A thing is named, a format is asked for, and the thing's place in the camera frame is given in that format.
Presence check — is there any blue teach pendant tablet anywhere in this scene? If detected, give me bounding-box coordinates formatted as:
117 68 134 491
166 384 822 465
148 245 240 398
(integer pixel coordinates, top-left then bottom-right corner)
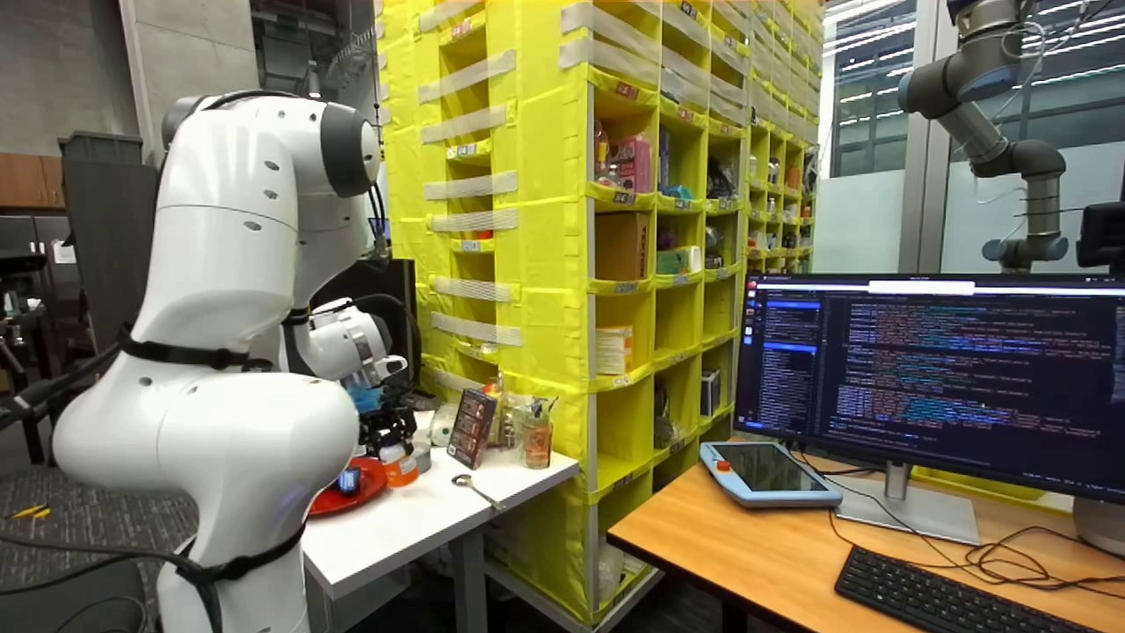
695 435 849 514

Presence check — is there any black Dell monitor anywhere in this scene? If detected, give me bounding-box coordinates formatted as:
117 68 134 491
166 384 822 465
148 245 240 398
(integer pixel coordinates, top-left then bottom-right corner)
319 258 422 402

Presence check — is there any orange glass jar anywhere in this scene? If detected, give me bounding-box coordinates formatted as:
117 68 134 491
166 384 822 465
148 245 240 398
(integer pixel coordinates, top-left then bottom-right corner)
521 398 560 470

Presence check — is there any red plate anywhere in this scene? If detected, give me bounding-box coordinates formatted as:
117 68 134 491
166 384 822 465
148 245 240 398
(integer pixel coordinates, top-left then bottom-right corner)
308 452 394 520

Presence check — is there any pink box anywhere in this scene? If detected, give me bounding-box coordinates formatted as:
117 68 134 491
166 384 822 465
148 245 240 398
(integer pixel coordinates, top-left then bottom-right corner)
608 133 659 192

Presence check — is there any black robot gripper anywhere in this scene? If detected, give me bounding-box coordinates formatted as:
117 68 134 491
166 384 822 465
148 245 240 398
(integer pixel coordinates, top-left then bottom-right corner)
356 402 422 474

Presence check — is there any dark picture card box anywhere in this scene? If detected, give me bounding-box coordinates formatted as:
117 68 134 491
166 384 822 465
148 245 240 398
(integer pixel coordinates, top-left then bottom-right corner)
447 388 502 470

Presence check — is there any metal spoon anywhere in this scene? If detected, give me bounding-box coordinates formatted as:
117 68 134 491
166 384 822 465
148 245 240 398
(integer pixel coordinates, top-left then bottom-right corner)
451 467 502 511

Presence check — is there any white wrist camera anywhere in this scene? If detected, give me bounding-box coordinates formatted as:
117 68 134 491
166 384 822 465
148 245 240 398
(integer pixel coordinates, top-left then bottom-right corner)
370 350 414 388

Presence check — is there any grey metal cabinet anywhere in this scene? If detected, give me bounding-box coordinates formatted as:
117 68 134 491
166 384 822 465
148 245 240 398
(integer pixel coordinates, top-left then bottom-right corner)
57 130 169 347

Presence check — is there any black desk keyboard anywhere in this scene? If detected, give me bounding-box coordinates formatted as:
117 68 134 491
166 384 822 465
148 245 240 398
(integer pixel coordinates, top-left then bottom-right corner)
835 545 1102 633

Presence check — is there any yellow fabric shelf unit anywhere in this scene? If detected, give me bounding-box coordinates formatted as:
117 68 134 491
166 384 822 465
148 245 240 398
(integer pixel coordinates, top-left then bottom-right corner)
376 0 828 629

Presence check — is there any monitor showing code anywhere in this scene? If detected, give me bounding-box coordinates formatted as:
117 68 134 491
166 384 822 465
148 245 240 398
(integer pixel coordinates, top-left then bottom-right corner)
735 272 1125 548

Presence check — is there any white carton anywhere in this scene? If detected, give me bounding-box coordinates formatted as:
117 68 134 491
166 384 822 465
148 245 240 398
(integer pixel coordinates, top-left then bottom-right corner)
593 323 639 379

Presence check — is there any black desk cable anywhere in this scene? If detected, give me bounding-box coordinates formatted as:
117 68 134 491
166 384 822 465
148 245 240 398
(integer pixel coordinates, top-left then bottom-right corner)
821 462 1125 593

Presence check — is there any black mounted device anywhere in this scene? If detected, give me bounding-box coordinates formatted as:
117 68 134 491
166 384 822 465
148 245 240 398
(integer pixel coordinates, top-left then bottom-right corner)
1076 195 1125 279

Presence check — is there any green box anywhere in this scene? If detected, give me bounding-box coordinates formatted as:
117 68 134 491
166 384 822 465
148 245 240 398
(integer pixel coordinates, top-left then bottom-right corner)
659 242 710 279

